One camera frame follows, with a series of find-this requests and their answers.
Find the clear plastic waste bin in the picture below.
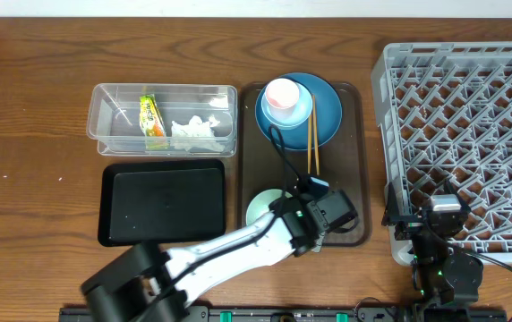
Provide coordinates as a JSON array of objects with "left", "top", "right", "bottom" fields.
[{"left": 87, "top": 83, "right": 238, "bottom": 157}]

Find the grey dishwasher rack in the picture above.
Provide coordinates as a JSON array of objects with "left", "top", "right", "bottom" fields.
[{"left": 371, "top": 41, "right": 512, "bottom": 264}]

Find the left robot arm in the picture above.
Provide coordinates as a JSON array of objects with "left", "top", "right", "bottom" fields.
[{"left": 81, "top": 177, "right": 357, "bottom": 321}]

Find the white tissue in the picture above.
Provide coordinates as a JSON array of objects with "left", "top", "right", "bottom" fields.
[{"left": 170, "top": 115, "right": 225, "bottom": 152}]

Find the green snack wrapper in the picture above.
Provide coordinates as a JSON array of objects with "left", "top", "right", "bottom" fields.
[{"left": 139, "top": 94, "right": 168, "bottom": 150}]

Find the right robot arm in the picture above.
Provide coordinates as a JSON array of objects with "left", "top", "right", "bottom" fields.
[{"left": 381, "top": 182, "right": 483, "bottom": 306}]

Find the light blue bowl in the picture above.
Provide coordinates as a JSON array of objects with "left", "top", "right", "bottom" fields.
[{"left": 257, "top": 82, "right": 312, "bottom": 130}]

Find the mint green bowl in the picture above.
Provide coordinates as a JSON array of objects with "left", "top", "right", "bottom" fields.
[{"left": 245, "top": 189, "right": 282, "bottom": 225}]

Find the brown serving tray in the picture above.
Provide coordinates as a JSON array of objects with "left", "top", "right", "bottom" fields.
[{"left": 236, "top": 81, "right": 371, "bottom": 247}]

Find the black plastic tray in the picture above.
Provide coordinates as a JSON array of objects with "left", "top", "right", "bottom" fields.
[{"left": 98, "top": 159, "right": 226, "bottom": 247}]

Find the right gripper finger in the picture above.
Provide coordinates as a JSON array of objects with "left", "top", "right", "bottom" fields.
[
  {"left": 381, "top": 183, "right": 405, "bottom": 226},
  {"left": 443, "top": 180, "right": 469, "bottom": 208}
]

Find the wooden chopstick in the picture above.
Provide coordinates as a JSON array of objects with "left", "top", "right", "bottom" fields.
[
  {"left": 311, "top": 95, "right": 320, "bottom": 175},
  {"left": 307, "top": 115, "right": 312, "bottom": 174}
]

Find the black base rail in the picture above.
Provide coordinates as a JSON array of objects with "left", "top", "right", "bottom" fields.
[{"left": 58, "top": 306, "right": 508, "bottom": 322}]

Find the pink cup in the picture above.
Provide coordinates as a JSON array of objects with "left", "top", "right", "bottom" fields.
[{"left": 263, "top": 78, "right": 300, "bottom": 122}]

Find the dark blue plate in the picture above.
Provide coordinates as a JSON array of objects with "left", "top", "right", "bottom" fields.
[{"left": 254, "top": 72, "right": 343, "bottom": 150}]

